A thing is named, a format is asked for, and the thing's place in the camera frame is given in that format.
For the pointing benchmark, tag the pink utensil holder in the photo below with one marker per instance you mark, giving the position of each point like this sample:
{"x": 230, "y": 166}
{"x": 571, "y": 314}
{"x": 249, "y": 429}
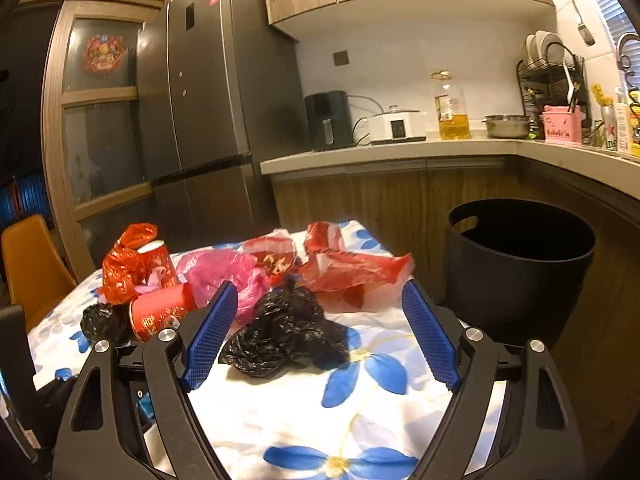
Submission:
{"x": 562, "y": 127}

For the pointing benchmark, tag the orange chair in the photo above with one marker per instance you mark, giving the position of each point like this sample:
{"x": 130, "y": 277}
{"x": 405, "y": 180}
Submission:
{"x": 35, "y": 260}

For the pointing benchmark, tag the white window blind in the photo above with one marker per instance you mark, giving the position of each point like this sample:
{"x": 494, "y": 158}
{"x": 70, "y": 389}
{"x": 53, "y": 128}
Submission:
{"x": 615, "y": 5}

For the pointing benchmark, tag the grey refrigerator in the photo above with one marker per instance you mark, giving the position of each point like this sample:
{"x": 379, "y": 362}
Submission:
{"x": 210, "y": 85}

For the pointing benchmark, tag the blue floral tablecloth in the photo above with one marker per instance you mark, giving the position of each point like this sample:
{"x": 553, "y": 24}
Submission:
{"x": 300, "y": 410}

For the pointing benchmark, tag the black air fryer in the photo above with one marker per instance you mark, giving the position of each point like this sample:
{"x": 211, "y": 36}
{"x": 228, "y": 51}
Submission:
{"x": 327, "y": 120}

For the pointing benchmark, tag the white plastic bottle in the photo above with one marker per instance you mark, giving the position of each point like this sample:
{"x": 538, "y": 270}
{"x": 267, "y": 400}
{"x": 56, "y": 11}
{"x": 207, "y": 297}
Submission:
{"x": 622, "y": 125}

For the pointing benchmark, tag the white plates in rack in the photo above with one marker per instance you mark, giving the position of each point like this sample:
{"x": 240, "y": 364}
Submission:
{"x": 542, "y": 42}

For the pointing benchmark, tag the large red white plastic bag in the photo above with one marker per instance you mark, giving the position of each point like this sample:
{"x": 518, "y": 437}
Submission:
{"x": 350, "y": 270}

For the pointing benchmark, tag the black round trash bin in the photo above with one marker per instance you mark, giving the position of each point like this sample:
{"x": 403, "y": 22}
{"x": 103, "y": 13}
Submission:
{"x": 515, "y": 285}

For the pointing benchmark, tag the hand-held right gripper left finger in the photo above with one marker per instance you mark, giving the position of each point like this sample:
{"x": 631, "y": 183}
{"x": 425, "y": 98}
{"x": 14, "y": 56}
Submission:
{"x": 210, "y": 332}

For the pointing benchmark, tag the red white gold-print plastic bag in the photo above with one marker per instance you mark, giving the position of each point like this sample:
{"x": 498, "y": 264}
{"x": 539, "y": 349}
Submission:
{"x": 272, "y": 260}

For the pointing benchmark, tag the red paper cup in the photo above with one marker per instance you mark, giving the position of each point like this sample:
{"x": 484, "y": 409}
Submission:
{"x": 162, "y": 265}
{"x": 160, "y": 312}

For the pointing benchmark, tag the hanging metal spatula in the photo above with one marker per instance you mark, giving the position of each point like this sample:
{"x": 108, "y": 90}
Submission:
{"x": 586, "y": 32}

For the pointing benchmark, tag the stainless steel bowl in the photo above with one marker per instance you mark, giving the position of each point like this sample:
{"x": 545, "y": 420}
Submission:
{"x": 506, "y": 127}

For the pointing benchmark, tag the crinkled red plastic bag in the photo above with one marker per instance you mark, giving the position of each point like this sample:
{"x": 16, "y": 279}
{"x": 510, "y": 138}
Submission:
{"x": 120, "y": 270}

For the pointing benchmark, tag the small black plastic bag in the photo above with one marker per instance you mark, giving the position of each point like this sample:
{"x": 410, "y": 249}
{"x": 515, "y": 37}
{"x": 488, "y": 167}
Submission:
{"x": 100, "y": 322}

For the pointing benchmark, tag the cooking oil bottle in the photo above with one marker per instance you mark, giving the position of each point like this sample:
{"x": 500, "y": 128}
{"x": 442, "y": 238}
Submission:
{"x": 452, "y": 110}

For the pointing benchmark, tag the wooden glass-panel door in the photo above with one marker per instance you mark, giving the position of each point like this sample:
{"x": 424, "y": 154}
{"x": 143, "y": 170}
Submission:
{"x": 57, "y": 110}

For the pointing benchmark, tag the large black plastic bag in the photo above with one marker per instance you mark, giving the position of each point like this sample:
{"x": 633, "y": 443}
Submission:
{"x": 285, "y": 325}

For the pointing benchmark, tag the red round door decoration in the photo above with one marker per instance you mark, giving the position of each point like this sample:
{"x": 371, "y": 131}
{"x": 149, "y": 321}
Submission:
{"x": 102, "y": 53}

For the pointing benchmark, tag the white spoon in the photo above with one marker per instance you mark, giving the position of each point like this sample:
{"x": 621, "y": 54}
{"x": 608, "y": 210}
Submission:
{"x": 570, "y": 85}

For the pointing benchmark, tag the green white drink can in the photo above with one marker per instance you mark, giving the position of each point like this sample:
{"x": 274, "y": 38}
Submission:
{"x": 610, "y": 130}

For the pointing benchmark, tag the pink plastic bag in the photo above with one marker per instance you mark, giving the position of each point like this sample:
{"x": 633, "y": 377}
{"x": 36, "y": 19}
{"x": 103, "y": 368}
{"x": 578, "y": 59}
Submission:
{"x": 210, "y": 267}

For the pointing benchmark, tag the kitchen counter with wooden cabinets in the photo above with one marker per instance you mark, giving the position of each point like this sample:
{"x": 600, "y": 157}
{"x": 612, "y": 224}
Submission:
{"x": 350, "y": 200}

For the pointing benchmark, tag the chrome kitchen faucet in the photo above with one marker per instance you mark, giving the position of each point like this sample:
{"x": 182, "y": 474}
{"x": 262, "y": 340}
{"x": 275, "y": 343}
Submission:
{"x": 625, "y": 45}

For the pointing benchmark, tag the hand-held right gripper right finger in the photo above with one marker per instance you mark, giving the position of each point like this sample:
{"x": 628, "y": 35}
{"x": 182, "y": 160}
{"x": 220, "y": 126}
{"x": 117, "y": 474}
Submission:
{"x": 430, "y": 335}

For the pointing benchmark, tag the dark wall socket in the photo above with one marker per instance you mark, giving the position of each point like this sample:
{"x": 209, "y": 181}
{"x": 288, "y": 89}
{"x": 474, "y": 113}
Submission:
{"x": 340, "y": 58}

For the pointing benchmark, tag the white rice cooker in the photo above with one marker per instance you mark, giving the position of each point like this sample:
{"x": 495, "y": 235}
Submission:
{"x": 397, "y": 127}

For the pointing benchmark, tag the yellow detergent bottle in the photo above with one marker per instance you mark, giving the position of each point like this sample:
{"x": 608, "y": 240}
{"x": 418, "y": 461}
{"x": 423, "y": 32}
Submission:
{"x": 635, "y": 130}

